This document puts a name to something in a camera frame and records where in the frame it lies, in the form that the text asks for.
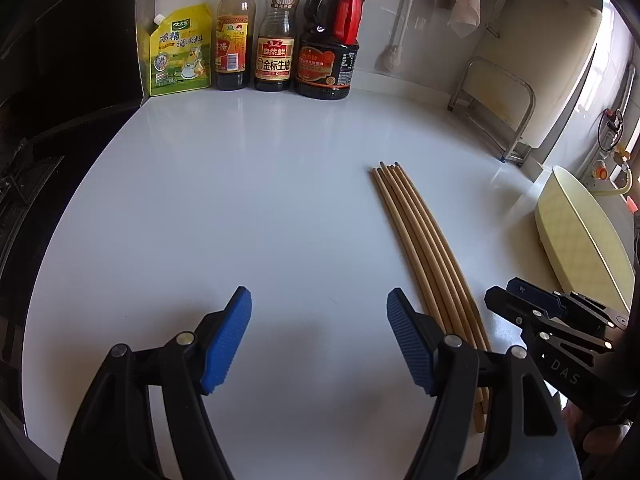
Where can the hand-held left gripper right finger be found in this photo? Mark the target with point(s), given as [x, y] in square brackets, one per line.
[407, 345]

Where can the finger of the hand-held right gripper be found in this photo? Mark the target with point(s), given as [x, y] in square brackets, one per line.
[505, 302]
[535, 297]

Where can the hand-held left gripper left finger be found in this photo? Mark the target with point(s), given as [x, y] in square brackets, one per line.
[227, 345]

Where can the cream plastic basin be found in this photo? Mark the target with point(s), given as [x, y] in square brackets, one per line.
[570, 230]

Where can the bundle of wooden chopsticks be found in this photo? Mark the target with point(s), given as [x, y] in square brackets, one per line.
[425, 260]

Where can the person's right hand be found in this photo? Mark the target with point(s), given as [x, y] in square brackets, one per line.
[605, 442]

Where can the metal cutting board rack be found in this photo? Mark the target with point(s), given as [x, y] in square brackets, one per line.
[525, 105]

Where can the white cutting board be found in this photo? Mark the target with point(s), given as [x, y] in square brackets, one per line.
[555, 60]

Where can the white dish brush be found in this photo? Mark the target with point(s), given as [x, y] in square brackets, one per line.
[390, 57]

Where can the window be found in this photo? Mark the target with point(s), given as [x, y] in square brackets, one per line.
[625, 30]

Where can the clear soy sauce bottle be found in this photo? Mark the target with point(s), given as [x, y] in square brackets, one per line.
[274, 55]

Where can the yellow seasoning pouch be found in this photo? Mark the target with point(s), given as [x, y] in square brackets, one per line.
[180, 55]

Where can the amber vinegar bottle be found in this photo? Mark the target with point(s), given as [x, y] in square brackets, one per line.
[232, 50]

